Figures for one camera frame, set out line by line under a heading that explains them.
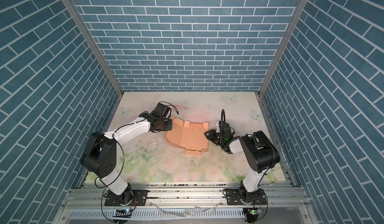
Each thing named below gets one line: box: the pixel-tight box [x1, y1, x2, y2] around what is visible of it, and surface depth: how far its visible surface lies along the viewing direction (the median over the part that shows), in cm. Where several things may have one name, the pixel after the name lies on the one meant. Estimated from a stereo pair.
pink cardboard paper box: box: [165, 117, 209, 156], surface depth 98 cm
